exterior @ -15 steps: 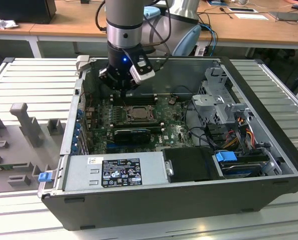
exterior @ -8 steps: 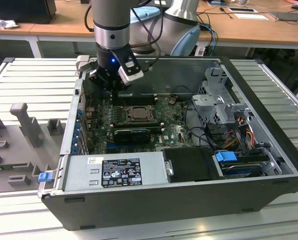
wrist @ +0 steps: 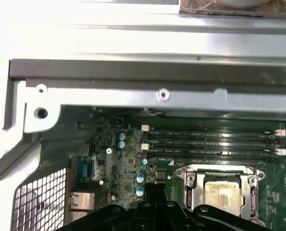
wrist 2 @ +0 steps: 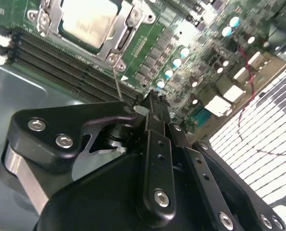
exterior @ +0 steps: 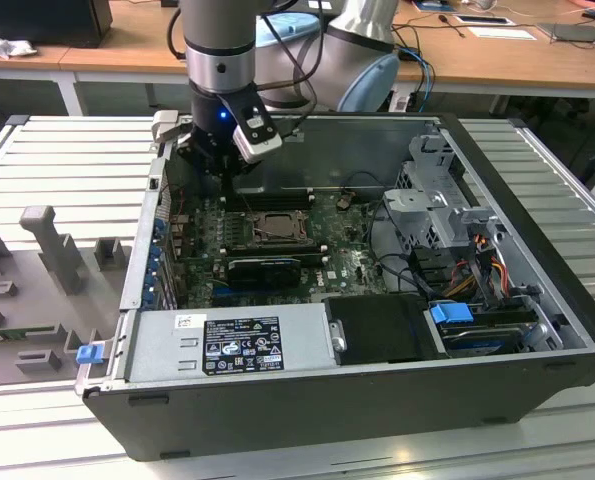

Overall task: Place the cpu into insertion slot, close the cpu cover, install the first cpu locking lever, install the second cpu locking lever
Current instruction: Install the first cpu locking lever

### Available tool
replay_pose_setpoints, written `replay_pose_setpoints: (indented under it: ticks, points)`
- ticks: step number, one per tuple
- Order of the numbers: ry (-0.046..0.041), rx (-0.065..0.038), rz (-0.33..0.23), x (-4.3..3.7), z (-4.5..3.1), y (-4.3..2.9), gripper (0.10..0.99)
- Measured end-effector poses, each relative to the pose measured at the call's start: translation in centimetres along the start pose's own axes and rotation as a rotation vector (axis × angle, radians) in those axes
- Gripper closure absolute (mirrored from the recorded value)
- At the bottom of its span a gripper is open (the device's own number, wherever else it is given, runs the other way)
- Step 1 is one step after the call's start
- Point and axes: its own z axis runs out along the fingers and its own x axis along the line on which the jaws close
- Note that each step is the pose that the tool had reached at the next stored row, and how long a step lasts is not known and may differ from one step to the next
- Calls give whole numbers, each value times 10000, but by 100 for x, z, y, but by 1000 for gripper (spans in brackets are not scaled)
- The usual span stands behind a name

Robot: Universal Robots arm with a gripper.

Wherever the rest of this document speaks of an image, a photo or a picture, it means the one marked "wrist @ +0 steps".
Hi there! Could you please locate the metal CPU socket cover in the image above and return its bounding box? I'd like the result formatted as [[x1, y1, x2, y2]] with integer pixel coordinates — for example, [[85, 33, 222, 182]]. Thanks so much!
[[192, 168, 251, 218]]

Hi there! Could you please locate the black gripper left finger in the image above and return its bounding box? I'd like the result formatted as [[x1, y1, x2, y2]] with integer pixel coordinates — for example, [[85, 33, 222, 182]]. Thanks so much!
[[61, 182, 157, 231]]

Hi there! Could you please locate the blue VGA port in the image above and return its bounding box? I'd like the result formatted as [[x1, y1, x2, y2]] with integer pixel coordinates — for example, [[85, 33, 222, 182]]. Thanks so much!
[[76, 155, 96, 181]]

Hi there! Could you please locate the black RAM slot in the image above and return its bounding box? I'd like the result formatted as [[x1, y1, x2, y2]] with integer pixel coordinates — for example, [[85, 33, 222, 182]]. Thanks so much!
[[149, 140, 278, 149], [141, 124, 286, 140], [141, 143, 286, 157], [149, 156, 278, 165]]

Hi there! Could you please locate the black grey PC case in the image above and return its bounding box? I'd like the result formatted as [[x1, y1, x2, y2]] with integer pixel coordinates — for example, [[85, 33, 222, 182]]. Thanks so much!
[[0, 57, 286, 231]]

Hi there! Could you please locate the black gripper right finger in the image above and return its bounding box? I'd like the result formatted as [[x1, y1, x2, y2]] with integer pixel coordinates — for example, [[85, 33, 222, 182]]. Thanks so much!
[[156, 182, 274, 231]]

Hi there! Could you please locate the green motherboard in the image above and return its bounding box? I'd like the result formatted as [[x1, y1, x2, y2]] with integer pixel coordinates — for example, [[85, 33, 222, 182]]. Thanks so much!
[[61, 105, 286, 231]]

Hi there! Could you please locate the silver network port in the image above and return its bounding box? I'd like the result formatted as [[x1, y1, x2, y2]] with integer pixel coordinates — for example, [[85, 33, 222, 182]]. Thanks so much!
[[70, 192, 96, 214]]

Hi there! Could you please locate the CPU socket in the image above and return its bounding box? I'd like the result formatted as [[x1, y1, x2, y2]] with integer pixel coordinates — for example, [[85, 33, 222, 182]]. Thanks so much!
[[175, 165, 266, 222]]

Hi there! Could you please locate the brown square base plate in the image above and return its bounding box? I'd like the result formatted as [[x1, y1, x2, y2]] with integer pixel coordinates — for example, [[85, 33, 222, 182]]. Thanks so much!
[[178, 0, 286, 19]]

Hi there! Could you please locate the silver CPU plate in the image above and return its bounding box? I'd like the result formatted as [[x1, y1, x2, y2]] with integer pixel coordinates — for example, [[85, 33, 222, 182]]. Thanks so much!
[[204, 180, 241, 215]]

